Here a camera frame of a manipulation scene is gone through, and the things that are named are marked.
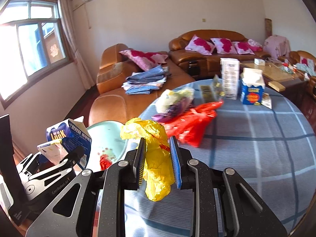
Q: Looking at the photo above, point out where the tall white carton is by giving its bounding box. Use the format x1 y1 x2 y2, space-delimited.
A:
220 58 240 99

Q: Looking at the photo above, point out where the brown leather chaise sofa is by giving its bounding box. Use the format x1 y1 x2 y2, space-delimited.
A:
88 44 195 126

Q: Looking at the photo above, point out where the yellow plastic bag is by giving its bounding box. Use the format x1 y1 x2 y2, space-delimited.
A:
120 118 175 201

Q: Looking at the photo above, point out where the grey snack packet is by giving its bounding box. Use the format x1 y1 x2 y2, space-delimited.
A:
199 84 218 103

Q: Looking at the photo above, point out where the brown leather three-seat sofa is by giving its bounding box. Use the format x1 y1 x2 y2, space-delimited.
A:
168 30 271 76

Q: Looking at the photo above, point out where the blue milk carton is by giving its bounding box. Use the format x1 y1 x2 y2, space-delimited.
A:
37 118 92 169
240 68 266 105

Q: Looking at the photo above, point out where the brown leather armchair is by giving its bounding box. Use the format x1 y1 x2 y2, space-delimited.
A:
279 51 316 97

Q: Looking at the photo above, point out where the wooden coffee table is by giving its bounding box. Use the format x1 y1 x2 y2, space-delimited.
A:
241 59 309 93

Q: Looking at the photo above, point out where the small beige packet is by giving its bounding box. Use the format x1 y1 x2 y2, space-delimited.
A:
262 92 272 109

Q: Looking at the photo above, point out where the white plastic bag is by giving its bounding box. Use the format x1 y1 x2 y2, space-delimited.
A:
155 89 194 113

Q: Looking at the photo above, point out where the pink floral pillow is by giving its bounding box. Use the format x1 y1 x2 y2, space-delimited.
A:
232 41 255 55
210 38 237 54
300 57 315 67
119 50 168 71
185 35 215 55

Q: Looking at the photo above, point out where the beige curtain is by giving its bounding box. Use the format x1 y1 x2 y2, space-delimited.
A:
58 0 90 90

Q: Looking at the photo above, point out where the window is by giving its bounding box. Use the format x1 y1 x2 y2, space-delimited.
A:
0 0 72 106

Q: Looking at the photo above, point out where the pink cloth cover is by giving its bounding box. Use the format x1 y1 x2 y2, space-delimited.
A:
263 35 291 58

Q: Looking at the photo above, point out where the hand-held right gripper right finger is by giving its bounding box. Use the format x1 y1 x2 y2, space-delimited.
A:
169 135 288 237

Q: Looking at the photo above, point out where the pink bundled blanket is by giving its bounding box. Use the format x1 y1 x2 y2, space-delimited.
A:
247 39 263 52

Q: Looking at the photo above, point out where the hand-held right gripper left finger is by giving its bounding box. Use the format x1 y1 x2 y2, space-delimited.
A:
26 137 149 237

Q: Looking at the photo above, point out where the light cloth on armchair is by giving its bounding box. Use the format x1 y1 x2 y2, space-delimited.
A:
295 63 316 76

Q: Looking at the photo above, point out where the small red wrapper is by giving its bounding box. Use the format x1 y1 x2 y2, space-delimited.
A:
99 154 113 171

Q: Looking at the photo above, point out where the light green trash bin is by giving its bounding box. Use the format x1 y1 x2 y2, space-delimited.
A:
84 121 129 172

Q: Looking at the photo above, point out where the red plastic bag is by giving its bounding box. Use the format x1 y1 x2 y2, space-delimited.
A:
163 100 224 147

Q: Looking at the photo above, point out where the stack of folded blue cloths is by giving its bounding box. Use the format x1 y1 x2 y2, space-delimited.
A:
122 65 171 95

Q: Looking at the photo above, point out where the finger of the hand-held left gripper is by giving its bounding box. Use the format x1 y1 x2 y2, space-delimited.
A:
15 153 50 178
55 146 85 171

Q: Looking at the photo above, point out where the blue plaid tablecloth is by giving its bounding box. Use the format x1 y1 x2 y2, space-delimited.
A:
123 79 316 237

